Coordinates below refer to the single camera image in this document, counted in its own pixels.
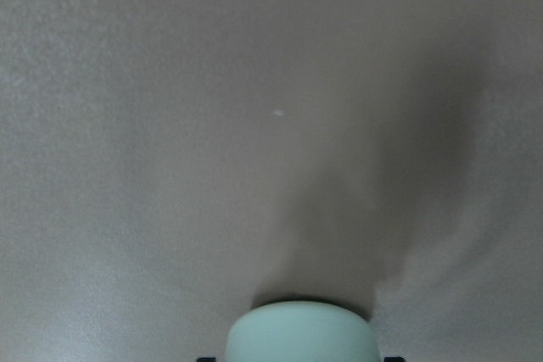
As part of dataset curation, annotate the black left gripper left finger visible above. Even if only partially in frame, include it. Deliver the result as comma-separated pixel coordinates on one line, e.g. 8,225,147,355
196,356,217,362

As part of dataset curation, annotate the green cup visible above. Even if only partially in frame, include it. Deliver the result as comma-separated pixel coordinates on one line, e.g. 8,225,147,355
224,301,381,362

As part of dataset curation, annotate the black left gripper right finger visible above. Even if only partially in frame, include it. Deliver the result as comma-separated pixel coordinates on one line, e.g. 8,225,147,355
383,355,406,362

